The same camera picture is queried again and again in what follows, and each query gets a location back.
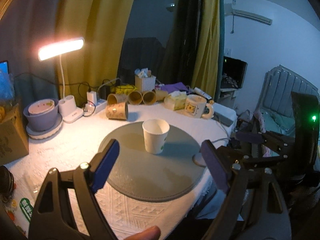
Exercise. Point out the white power strip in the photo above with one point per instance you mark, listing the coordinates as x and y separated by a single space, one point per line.
94 108

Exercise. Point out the white lattice basket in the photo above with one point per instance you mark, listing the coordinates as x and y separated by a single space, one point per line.
146 83

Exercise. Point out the white tablecloth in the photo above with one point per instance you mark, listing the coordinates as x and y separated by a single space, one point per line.
77 143

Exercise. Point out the white desk lamp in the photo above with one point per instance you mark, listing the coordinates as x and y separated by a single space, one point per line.
68 109

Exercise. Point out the black power adapter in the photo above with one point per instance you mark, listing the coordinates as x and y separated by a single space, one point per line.
104 92

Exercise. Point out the plastic bag of oranges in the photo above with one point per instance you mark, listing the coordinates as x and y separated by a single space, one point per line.
7 94

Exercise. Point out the white charger plug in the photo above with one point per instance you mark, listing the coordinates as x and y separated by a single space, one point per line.
92 97

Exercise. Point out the yellow curtain left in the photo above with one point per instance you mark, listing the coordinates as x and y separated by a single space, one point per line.
102 24

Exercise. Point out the black monitor on desk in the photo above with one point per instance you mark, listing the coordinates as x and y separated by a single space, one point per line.
233 73

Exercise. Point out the purple bowl with inner bowl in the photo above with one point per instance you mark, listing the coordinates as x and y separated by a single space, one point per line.
42 115

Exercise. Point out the person's fingertip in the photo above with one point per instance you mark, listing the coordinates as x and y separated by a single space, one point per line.
151 233

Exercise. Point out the yellow curtain right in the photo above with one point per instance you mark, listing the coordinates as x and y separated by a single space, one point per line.
206 64

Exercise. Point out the yellow curtain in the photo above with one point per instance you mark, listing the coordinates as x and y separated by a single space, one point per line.
102 24
206 64

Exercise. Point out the white paper cup green print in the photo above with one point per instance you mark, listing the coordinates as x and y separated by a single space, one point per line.
155 132

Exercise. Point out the white tube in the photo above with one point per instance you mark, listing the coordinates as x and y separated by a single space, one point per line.
198 91

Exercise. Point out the yellow tissue pack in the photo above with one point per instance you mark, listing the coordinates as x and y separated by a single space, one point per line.
175 103

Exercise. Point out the blue tablet screen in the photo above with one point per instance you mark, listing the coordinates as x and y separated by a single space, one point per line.
4 66

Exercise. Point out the purple cloth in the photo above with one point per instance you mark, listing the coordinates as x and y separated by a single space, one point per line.
170 88

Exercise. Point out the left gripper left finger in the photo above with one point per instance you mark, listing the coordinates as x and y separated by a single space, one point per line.
88 178

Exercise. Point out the round grey placemat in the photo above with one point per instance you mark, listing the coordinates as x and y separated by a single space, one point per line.
153 178

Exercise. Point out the grey padded headboard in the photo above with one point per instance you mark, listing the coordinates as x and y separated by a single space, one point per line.
279 83

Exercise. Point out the grey computer mouse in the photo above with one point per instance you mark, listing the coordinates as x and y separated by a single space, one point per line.
198 160

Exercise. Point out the white plate under bowl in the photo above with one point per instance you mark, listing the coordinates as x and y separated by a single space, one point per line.
47 133

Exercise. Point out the brown cardboard box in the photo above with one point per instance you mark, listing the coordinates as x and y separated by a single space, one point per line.
14 139

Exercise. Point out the patterned brown cup lying front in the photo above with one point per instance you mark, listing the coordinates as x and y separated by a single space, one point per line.
118 111

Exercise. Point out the white bear mug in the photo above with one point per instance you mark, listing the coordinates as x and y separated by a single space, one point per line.
197 107

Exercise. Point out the white air conditioner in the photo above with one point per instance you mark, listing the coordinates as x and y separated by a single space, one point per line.
229 10

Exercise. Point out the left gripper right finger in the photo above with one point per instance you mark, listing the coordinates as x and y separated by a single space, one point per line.
230 178

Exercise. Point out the yellow bag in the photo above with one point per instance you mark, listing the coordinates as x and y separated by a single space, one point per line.
125 89

